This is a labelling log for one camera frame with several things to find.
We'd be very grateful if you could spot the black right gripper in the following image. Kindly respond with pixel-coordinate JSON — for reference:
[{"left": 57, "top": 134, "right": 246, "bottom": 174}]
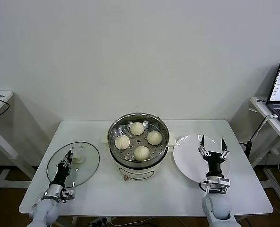
[{"left": 198, "top": 134, "right": 230, "bottom": 177}]

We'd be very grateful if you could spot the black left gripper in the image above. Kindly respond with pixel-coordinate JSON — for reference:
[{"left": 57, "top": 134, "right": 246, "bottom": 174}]
[{"left": 49, "top": 149, "right": 74, "bottom": 186}]

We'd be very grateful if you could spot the round glass pot lid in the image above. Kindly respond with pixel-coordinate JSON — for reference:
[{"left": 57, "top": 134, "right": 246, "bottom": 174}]
[{"left": 46, "top": 141, "right": 100, "bottom": 189}]

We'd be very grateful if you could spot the white steamed baozi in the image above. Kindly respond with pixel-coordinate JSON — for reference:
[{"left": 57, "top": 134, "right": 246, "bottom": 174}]
[
  {"left": 133, "top": 146, "right": 151, "bottom": 161},
  {"left": 146, "top": 131, "right": 163, "bottom": 145},
  {"left": 129, "top": 122, "right": 144, "bottom": 136},
  {"left": 114, "top": 135, "right": 131, "bottom": 150}
]

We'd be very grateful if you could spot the perforated steel steamer basket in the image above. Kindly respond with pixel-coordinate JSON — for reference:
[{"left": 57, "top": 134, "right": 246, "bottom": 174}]
[{"left": 107, "top": 113, "right": 170, "bottom": 164}]

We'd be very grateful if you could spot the round white plate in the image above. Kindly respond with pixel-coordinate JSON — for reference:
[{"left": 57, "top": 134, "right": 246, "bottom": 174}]
[{"left": 172, "top": 134, "right": 231, "bottom": 184}]

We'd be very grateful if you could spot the white laptop side table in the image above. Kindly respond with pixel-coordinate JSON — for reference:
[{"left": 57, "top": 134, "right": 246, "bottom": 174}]
[{"left": 249, "top": 96, "right": 280, "bottom": 202}]

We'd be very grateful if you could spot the cream electric cooking pot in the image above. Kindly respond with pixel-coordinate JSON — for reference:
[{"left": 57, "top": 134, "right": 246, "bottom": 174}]
[{"left": 99, "top": 131, "right": 177, "bottom": 182}]

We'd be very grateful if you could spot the white power strip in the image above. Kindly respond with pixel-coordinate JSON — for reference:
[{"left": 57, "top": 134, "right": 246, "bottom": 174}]
[{"left": 91, "top": 216, "right": 112, "bottom": 225}]

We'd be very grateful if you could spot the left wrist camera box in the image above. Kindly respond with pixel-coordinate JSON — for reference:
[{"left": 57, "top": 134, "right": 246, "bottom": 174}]
[{"left": 59, "top": 187, "right": 76, "bottom": 202}]

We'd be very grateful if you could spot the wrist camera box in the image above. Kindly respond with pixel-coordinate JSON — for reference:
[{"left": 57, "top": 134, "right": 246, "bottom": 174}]
[
  {"left": 199, "top": 178, "right": 231, "bottom": 195},
  {"left": 59, "top": 187, "right": 76, "bottom": 202}
]

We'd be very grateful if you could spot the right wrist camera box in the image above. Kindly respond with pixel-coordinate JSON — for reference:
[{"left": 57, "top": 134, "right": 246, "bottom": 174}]
[{"left": 199, "top": 178, "right": 231, "bottom": 195}]

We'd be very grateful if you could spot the white cable plug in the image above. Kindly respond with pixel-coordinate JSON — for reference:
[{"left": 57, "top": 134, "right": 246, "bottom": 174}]
[{"left": 249, "top": 114, "right": 278, "bottom": 142}]

